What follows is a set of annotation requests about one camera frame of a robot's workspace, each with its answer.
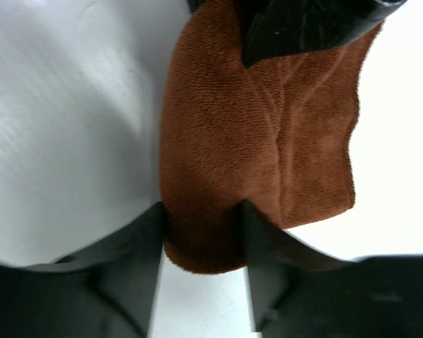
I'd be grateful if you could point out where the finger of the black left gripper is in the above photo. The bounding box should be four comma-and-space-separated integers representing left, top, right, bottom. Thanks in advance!
238, 0, 405, 68

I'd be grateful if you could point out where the brown towel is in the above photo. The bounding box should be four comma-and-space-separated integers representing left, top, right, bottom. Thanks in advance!
159, 1, 378, 274

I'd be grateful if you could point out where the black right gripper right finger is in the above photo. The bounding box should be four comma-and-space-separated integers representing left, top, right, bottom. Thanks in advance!
240, 201, 423, 338

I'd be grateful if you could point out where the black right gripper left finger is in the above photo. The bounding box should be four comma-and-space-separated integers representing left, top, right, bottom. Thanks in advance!
0, 204, 164, 338

